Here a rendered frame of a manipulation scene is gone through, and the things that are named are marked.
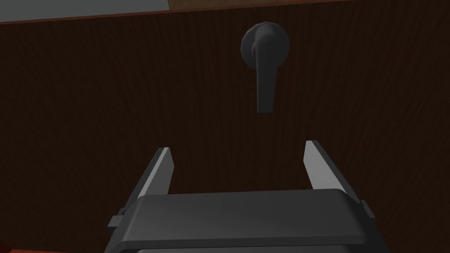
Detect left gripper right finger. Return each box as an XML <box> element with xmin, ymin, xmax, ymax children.
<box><xmin>303</xmin><ymin>140</ymin><xmax>361</xmax><ymax>203</ymax></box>

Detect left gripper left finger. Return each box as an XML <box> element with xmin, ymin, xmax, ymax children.
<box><xmin>125</xmin><ymin>147</ymin><xmax>174</xmax><ymax>211</ymax></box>

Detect dark brown wooden door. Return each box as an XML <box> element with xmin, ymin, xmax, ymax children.
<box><xmin>0</xmin><ymin>0</ymin><xmax>450</xmax><ymax>253</ymax></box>

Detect dark grey lever door handle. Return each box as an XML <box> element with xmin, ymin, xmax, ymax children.
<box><xmin>240</xmin><ymin>22</ymin><xmax>290</xmax><ymax>114</ymax></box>

